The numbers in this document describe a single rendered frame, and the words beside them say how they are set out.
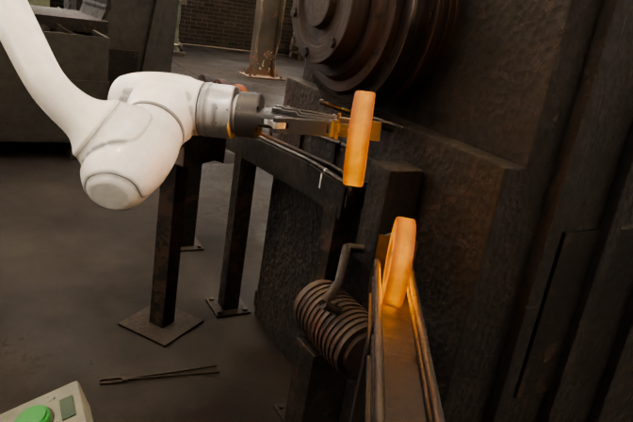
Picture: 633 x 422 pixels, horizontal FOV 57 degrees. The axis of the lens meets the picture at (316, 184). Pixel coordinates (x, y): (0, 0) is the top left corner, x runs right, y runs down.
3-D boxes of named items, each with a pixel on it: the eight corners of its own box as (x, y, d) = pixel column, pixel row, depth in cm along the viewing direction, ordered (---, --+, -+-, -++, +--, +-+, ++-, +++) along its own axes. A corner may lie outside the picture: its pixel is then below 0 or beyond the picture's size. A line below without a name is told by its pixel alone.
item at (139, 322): (147, 297, 213) (162, 103, 192) (205, 322, 202) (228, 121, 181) (105, 319, 195) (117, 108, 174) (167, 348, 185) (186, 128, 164)
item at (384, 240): (407, 295, 110) (418, 240, 108) (407, 296, 110) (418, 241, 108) (368, 287, 111) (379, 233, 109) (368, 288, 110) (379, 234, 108)
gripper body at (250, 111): (242, 130, 102) (294, 137, 101) (230, 140, 94) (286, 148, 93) (245, 88, 100) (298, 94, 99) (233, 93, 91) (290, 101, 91)
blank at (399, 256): (395, 313, 105) (377, 310, 106) (408, 232, 110) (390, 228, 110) (406, 302, 91) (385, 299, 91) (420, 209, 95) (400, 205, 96)
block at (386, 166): (388, 253, 141) (407, 159, 134) (407, 268, 135) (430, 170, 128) (350, 257, 136) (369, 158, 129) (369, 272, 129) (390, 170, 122)
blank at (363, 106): (376, 93, 102) (357, 90, 102) (376, 91, 87) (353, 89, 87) (364, 180, 104) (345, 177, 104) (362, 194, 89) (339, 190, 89)
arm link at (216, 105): (194, 141, 94) (231, 146, 94) (197, 85, 91) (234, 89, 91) (210, 130, 103) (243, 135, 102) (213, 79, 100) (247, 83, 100)
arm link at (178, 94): (214, 119, 104) (191, 163, 94) (131, 108, 106) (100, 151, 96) (210, 65, 98) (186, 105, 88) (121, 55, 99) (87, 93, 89)
